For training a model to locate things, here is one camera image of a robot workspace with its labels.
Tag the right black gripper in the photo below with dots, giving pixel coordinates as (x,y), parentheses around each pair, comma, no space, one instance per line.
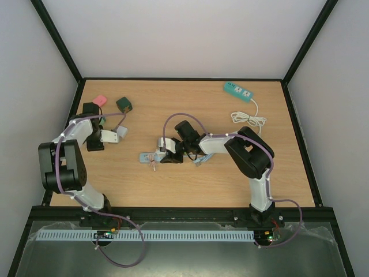
(173,154)

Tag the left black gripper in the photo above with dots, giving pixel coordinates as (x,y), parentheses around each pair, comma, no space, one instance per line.
(93,146)

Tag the pink plug adapter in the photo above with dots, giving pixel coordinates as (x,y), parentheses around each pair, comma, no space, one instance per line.
(100,100)

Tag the light blue power strip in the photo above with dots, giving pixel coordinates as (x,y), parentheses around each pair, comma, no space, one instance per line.
(149,157)

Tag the dark green cube socket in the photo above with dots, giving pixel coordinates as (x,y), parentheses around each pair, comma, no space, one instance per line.
(124,105)

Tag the teal power strip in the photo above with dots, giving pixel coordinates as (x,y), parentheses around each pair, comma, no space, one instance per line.
(238,92)

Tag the light green cube plug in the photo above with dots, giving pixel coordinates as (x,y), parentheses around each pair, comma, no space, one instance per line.
(102,120)

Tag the white cube socket adapter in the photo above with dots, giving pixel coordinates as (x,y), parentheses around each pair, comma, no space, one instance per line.
(121,131)

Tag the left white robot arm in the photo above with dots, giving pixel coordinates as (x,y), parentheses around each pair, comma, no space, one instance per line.
(62,167)

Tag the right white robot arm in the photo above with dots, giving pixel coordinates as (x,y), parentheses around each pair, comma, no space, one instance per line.
(252,156)

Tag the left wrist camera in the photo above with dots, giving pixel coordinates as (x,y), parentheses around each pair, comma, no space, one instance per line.
(108,136)

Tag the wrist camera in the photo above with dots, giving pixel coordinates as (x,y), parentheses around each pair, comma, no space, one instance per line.
(108,136)
(166,144)

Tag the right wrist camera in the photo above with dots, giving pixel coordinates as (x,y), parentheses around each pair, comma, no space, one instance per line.
(166,144)

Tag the black aluminium frame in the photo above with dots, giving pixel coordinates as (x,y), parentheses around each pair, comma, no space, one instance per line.
(319,213)

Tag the slotted cable duct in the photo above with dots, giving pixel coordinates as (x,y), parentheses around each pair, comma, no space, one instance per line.
(147,235)

